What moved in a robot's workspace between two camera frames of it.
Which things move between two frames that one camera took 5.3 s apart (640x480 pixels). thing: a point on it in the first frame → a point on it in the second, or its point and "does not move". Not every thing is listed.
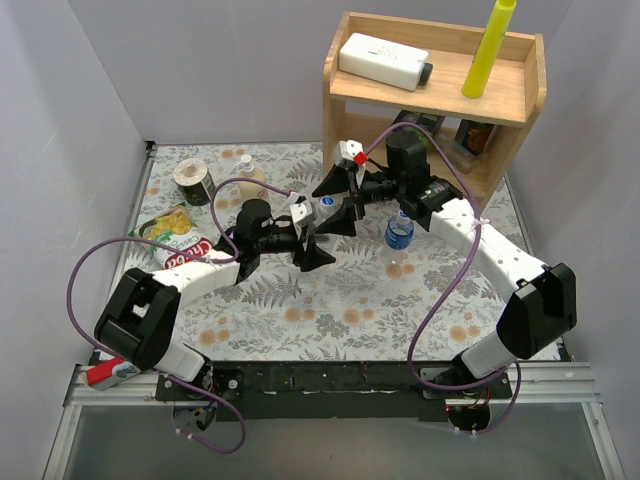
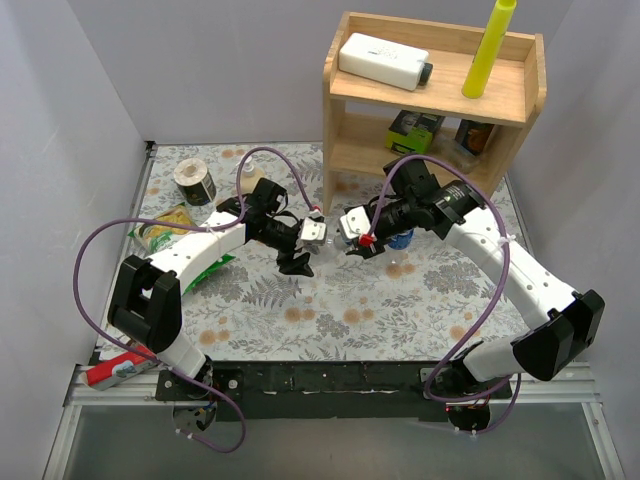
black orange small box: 473,135 does not move
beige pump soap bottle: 251,190 does not move
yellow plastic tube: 475,81 does not move
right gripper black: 356,193 → 372,237
